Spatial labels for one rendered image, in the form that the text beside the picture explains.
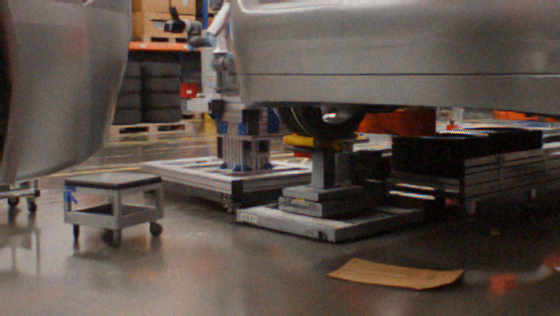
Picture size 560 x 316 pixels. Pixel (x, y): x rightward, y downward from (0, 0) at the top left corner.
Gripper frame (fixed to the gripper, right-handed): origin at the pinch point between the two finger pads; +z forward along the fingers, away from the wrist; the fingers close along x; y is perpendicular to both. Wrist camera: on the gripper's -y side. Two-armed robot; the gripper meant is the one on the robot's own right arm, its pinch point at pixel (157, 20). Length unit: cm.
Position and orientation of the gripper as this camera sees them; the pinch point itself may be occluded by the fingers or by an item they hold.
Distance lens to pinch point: 474.2
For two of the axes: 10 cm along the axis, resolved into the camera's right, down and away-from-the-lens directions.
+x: -8.1, -1.8, 5.5
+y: -1.1, 9.8, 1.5
